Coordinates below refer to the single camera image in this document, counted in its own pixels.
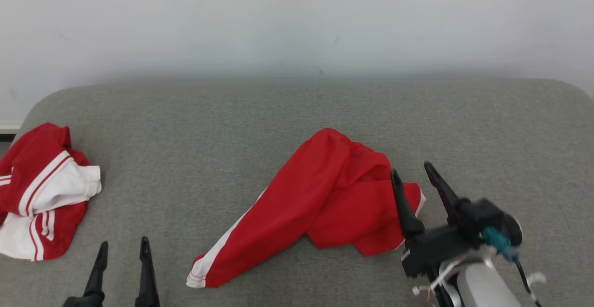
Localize red and white jersey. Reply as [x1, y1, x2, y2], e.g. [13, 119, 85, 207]
[0, 122, 102, 262]

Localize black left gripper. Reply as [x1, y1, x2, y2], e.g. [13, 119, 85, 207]
[62, 237, 161, 307]

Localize red shorts with white stripe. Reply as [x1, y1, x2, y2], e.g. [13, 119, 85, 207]
[187, 128, 426, 289]

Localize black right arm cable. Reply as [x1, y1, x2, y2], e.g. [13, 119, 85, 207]
[514, 257, 543, 307]

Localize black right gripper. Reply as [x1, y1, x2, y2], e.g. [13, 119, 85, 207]
[391, 162, 483, 278]

